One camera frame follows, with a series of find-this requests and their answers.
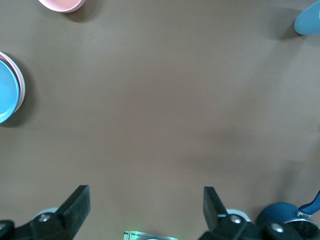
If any blue cup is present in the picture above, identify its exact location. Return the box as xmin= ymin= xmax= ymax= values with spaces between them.
xmin=293 ymin=2 xmax=320 ymax=36

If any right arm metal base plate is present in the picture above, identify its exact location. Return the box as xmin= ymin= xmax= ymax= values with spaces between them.
xmin=123 ymin=231 xmax=180 ymax=240

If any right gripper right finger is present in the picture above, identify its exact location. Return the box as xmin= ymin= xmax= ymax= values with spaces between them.
xmin=197 ymin=186 xmax=305 ymax=240

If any pink bowl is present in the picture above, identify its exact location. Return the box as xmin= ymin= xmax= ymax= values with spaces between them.
xmin=37 ymin=0 xmax=86 ymax=13

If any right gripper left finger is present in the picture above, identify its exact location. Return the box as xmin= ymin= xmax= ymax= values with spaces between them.
xmin=0 ymin=184 xmax=91 ymax=240

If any blue plate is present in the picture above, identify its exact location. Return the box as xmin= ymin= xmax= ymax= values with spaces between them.
xmin=0 ymin=59 xmax=21 ymax=125

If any beige plate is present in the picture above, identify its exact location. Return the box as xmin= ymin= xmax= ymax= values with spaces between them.
xmin=0 ymin=50 xmax=27 ymax=115

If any dark blue saucepan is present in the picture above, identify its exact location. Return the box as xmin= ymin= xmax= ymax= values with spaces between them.
xmin=256 ymin=189 xmax=320 ymax=240

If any brown table cover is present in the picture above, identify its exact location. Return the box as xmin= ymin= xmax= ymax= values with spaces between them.
xmin=0 ymin=0 xmax=320 ymax=240

